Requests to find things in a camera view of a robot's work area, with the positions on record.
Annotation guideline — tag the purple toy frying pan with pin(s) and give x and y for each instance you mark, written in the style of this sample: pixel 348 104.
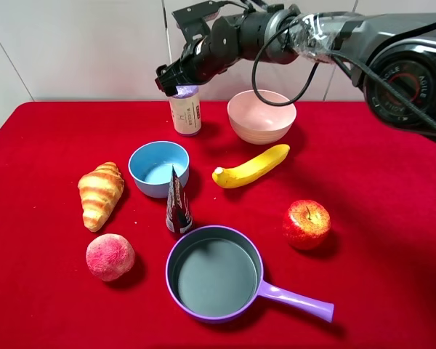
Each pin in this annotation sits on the purple toy frying pan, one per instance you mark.
pixel 214 273

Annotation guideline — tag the yellow toy banana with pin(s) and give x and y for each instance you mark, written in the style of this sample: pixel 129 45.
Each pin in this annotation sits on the yellow toy banana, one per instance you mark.
pixel 252 170

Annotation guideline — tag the toy croissant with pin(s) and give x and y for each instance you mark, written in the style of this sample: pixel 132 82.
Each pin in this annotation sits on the toy croissant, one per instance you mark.
pixel 100 191

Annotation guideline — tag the pink toy peach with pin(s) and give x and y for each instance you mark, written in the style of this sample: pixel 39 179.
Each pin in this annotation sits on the pink toy peach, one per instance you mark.
pixel 109 256

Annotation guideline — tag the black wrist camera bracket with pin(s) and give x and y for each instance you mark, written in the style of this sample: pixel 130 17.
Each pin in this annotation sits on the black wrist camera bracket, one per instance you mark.
pixel 192 20

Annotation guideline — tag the purple garbage bag roll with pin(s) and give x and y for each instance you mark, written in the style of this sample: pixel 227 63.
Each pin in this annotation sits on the purple garbage bag roll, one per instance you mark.
pixel 186 111

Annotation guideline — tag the red toy apple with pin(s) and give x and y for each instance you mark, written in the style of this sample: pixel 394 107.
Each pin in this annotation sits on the red toy apple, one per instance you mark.
pixel 306 224

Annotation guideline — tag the blue bowl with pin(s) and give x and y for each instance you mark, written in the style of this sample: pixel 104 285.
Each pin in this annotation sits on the blue bowl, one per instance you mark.
pixel 151 167

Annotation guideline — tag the dark cone snack packet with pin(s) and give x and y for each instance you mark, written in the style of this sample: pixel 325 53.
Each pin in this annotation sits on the dark cone snack packet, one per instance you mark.
pixel 179 218

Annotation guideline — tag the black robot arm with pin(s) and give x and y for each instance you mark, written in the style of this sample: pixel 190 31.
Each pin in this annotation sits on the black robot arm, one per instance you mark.
pixel 390 58

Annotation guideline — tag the pink bowl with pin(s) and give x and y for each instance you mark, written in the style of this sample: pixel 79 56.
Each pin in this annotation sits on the pink bowl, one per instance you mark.
pixel 256 122

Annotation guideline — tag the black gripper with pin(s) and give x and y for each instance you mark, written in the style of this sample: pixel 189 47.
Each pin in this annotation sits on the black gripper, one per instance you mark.
pixel 203 58

